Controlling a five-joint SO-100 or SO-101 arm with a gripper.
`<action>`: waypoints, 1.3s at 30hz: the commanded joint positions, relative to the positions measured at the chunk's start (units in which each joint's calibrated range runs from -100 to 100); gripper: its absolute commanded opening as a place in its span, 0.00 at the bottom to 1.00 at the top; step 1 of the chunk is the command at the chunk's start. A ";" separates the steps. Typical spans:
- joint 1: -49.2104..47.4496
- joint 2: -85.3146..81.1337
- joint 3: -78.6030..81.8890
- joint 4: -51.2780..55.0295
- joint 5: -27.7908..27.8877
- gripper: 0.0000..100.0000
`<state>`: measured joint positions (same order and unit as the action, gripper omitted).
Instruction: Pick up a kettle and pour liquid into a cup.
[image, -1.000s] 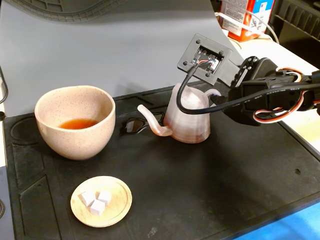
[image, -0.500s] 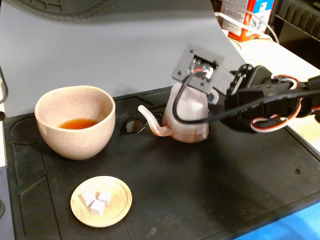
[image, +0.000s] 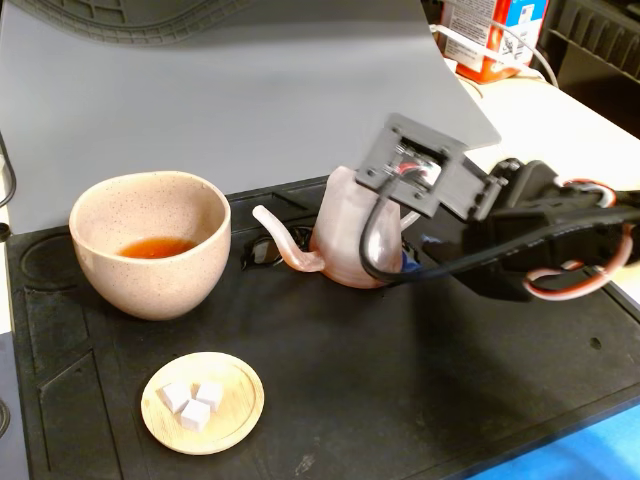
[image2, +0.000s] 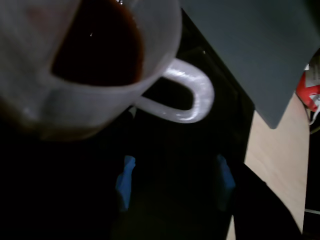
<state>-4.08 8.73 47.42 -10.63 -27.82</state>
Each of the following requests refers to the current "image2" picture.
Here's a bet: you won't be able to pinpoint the red printed cardboard box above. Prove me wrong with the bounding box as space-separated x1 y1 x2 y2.
296 48 320 113

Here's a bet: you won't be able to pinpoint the grey silicone mat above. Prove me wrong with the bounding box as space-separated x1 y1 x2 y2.
178 0 320 130

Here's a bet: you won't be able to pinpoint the black gripper finger blue tape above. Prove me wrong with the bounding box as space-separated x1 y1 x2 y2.
114 154 137 213
216 153 304 240

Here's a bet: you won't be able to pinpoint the white flat cable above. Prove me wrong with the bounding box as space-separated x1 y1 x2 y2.
307 93 320 126

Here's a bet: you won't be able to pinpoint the translucent plastic kettle with handle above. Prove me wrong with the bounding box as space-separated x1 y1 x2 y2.
0 0 216 143

